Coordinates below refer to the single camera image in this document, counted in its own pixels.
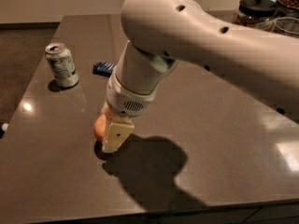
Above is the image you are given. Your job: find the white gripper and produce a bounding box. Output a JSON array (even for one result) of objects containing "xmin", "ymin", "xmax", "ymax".
[{"xmin": 102, "ymin": 71, "xmax": 155, "ymax": 153}]

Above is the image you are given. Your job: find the red yellow apple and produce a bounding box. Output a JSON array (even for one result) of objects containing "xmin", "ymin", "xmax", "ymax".
[{"xmin": 93, "ymin": 114, "xmax": 107, "ymax": 142}]

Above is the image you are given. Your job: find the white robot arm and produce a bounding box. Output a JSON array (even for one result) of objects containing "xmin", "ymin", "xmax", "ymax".
[{"xmin": 102, "ymin": 0, "xmax": 299, "ymax": 153}]

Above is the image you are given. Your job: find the blue white snack wrapper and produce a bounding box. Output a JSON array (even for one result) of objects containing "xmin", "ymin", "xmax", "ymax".
[{"xmin": 93, "ymin": 62, "xmax": 115, "ymax": 77}]

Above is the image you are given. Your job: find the crushed silver green soda can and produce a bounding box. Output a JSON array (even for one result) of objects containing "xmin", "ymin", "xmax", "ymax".
[{"xmin": 45, "ymin": 42, "xmax": 78, "ymax": 89}]

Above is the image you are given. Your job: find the small white object at left edge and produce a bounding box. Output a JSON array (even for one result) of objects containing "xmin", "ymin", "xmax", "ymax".
[{"xmin": 1, "ymin": 123, "xmax": 8, "ymax": 132}]

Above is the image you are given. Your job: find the glass jar with black lid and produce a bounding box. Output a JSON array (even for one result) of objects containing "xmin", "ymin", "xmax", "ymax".
[{"xmin": 232, "ymin": 0, "xmax": 277, "ymax": 31}]

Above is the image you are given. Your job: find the clear glass jar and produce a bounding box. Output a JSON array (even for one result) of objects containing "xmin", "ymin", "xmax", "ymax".
[{"xmin": 271, "ymin": 17, "xmax": 299, "ymax": 38}]

